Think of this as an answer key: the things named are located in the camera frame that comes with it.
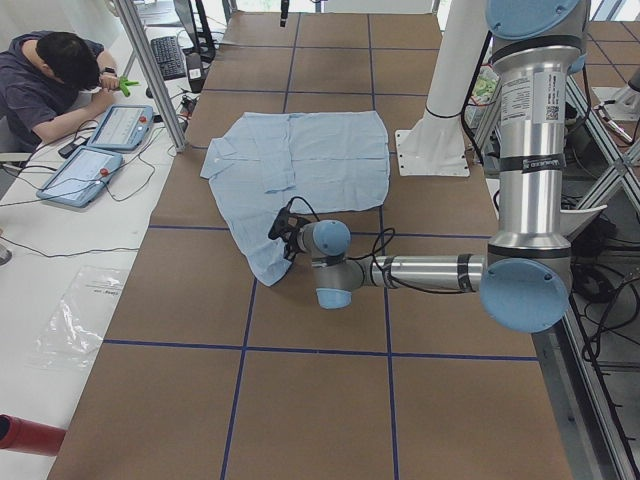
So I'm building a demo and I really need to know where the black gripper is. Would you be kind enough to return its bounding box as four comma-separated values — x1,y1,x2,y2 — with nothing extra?
281,219,308,260

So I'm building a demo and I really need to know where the light blue button shirt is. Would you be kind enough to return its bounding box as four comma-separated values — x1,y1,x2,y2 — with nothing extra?
200,111,390,286

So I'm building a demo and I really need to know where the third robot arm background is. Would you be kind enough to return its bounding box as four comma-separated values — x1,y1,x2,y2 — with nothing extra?
592,70,639,122

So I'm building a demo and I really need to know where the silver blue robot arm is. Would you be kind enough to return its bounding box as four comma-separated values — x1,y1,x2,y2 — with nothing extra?
269,1,590,333

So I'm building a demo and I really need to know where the black keyboard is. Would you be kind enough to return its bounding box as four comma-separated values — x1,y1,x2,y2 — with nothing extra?
150,36,186,80

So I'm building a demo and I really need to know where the brown paper table cover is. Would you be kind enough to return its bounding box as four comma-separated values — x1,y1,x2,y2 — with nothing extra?
47,12,574,480

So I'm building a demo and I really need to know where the green plastic toy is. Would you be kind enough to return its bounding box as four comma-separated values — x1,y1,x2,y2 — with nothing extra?
118,76,140,98

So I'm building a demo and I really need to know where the upper blue teach pendant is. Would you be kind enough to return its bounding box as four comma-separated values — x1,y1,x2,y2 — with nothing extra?
87,105,154,152

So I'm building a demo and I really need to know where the blue teach pendant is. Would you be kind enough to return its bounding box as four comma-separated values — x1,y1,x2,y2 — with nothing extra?
87,105,154,152
36,146,123,208

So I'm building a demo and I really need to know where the lower blue teach pendant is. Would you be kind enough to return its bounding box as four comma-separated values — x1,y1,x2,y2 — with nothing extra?
36,146,123,208

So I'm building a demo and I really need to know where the clear plastic bag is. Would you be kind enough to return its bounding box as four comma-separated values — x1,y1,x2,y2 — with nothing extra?
28,266,130,371

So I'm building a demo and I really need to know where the seated person in navy shirt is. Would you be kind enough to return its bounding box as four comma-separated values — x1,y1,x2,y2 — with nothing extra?
1,31,119,153

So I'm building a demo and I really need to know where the white chair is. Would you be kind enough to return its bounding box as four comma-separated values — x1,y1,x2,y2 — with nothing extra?
560,204,608,242

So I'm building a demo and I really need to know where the red cylinder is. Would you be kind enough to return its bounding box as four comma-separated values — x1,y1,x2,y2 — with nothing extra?
1,414,67,456

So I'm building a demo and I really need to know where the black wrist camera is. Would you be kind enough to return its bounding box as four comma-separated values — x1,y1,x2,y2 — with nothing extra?
268,207,304,242

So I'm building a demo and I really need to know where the aluminium frame post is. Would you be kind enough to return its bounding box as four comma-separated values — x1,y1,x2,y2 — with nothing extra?
114,0,186,153

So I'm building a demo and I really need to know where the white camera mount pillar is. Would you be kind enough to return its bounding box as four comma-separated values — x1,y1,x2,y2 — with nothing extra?
395,0,489,177

